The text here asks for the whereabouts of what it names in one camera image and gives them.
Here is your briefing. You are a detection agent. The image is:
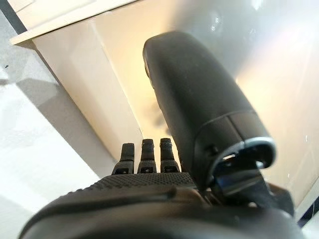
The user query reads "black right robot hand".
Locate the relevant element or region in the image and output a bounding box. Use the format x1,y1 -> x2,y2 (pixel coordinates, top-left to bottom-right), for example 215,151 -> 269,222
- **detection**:
18,31 -> 306,239

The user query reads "white fridge drawer steel front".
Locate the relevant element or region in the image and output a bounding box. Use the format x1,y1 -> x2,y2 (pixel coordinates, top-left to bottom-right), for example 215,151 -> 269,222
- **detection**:
32,0 -> 319,225

